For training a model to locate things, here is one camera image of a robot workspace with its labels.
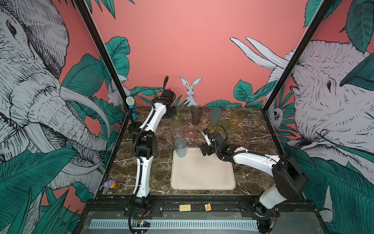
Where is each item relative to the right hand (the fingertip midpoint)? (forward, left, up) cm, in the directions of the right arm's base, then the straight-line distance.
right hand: (204, 141), depth 88 cm
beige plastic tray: (-15, +6, -10) cm, 19 cm away
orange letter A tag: (-34, -1, -10) cm, 35 cm away
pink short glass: (+13, +9, -8) cm, 18 cm away
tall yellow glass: (+30, -28, -12) cm, 43 cm away
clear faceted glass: (+15, +18, -8) cm, 25 cm away
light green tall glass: (+14, +17, +9) cm, 24 cm away
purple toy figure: (-24, +53, -7) cm, 58 cm away
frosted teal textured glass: (+34, -12, -12) cm, 38 cm away
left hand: (+21, +22, +5) cm, 30 cm away
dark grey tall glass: (+27, +5, -2) cm, 28 cm away
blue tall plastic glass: (+1, +16, -6) cm, 17 cm away
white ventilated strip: (-41, +15, -11) cm, 45 cm away
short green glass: (+21, -17, -11) cm, 29 cm away
